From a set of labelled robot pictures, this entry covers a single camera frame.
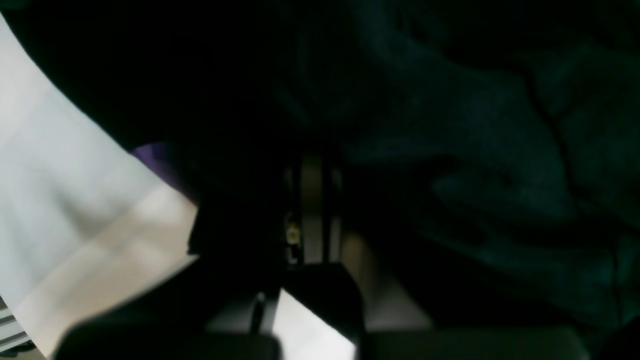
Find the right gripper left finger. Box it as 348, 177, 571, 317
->
55, 153, 326, 360

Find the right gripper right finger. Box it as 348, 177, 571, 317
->
320, 158, 590, 360

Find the black t-shirt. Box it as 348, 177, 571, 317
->
1, 0, 639, 332

